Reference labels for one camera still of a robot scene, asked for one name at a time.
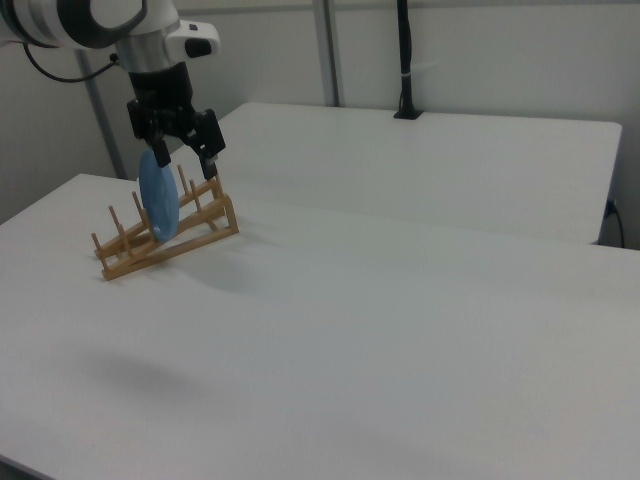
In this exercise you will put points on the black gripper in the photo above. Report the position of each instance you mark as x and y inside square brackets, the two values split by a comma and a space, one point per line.
[160, 95]

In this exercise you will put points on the light blue plate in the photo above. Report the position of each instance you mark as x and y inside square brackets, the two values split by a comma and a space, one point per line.
[159, 200]

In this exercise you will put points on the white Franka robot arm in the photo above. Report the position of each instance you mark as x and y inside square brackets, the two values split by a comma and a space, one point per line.
[150, 30]

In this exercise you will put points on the wooden plate rack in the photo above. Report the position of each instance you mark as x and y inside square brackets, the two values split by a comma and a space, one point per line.
[210, 220]

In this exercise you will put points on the black pole with base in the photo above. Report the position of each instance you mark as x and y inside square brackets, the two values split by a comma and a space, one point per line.
[406, 60]

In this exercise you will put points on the white side table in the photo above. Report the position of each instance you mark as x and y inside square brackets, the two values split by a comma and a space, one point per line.
[425, 165]

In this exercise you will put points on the grey aluminium frame post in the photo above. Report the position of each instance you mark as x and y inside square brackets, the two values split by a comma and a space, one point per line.
[102, 120]
[330, 50]

